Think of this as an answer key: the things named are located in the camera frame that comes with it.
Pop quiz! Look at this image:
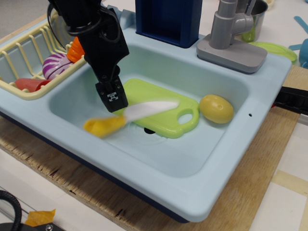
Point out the cream plastic dish rack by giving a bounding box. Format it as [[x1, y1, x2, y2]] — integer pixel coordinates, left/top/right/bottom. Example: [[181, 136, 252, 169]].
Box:
[[0, 20, 86, 100]]

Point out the dark blue plastic box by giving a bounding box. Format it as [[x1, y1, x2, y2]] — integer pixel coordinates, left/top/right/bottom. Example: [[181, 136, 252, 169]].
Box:
[[135, 0, 203, 48]]

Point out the green plastic cutting board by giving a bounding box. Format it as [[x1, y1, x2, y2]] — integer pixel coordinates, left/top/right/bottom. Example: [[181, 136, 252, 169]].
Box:
[[124, 78, 199, 139]]

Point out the round silver metal lid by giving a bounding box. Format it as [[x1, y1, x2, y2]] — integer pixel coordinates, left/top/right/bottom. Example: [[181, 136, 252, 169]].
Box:
[[47, 3, 74, 49]]

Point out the orange toy carrot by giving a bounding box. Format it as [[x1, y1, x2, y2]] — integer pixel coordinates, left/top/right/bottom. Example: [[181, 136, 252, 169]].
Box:
[[67, 37, 85, 63]]

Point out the black braided cable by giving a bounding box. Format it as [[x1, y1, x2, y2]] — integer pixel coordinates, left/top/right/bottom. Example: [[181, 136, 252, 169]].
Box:
[[0, 190, 23, 231]]

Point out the yellow handled toy knife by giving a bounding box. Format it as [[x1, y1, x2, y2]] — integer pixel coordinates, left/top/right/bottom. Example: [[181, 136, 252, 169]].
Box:
[[83, 100, 180, 138]]

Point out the yellow tape piece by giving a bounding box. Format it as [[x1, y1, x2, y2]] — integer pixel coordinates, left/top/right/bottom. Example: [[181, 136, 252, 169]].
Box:
[[24, 209, 56, 227]]

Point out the black clamp bar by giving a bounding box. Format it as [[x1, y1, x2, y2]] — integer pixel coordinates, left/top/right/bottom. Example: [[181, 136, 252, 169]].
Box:
[[272, 87, 308, 115]]

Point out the grey toy faucet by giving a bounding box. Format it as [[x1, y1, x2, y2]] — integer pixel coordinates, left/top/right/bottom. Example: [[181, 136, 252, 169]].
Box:
[[196, 0, 268, 74]]

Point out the silver metal pot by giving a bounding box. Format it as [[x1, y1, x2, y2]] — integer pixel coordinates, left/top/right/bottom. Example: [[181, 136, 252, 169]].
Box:
[[241, 0, 268, 42]]

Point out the yellow toy potato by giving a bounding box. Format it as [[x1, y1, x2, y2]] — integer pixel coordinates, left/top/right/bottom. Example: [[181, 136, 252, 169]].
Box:
[[199, 94, 234, 124]]

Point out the light blue toy sink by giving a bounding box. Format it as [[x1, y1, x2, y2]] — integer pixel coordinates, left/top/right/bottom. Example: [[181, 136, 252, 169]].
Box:
[[0, 10, 292, 223]]

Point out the plywood base board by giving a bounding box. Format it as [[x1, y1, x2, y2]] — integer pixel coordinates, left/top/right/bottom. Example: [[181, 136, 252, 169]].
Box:
[[0, 14, 308, 231]]

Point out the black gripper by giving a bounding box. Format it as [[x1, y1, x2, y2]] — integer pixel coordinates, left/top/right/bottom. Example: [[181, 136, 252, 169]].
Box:
[[50, 0, 129, 113]]

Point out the blue plastic utensil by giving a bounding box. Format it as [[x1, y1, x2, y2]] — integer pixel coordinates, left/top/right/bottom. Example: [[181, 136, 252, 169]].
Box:
[[294, 16, 308, 33]]

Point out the red plastic cup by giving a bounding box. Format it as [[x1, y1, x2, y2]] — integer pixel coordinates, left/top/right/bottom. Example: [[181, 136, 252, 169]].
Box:
[[14, 78, 50, 92]]

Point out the green plastic plate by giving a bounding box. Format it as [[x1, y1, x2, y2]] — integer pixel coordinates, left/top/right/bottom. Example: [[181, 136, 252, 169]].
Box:
[[249, 42, 297, 63]]

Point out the purple white toy onion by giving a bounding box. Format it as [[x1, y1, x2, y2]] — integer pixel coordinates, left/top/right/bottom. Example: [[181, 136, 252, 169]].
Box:
[[42, 53, 73, 80]]

